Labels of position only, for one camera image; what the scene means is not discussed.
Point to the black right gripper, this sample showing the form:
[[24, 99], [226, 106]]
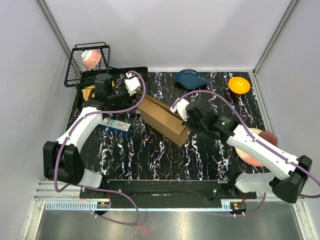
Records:
[[187, 124]]

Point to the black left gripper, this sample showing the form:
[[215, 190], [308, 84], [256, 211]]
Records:
[[131, 101]]

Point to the brown cardboard box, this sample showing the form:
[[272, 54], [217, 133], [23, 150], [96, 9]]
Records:
[[158, 116]]

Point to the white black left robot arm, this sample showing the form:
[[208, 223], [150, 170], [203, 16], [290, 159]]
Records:
[[62, 161]]

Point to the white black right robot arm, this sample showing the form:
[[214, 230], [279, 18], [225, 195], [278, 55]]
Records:
[[287, 173]]

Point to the silver blue toothpaste tube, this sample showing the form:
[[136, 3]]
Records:
[[109, 123]]

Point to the blue white small carton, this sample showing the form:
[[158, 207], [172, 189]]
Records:
[[122, 126]]

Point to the woven bamboo tray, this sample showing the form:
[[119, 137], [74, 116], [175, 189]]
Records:
[[86, 92]]

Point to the dark blue leaf dish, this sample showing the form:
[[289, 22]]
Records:
[[191, 79]]

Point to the pink patterned ceramic bowl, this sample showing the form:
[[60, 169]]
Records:
[[90, 58]]

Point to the orange round bowl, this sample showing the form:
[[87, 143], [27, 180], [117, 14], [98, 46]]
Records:
[[239, 85]]

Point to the dark red cup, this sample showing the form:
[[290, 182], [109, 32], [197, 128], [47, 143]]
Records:
[[269, 137]]

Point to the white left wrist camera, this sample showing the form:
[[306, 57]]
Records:
[[132, 83]]

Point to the black wire dish rack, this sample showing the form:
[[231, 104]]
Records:
[[85, 70]]

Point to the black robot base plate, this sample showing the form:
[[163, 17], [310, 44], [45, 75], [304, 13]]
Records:
[[209, 189]]

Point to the aluminium front rail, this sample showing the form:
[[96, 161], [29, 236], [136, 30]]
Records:
[[76, 198]]

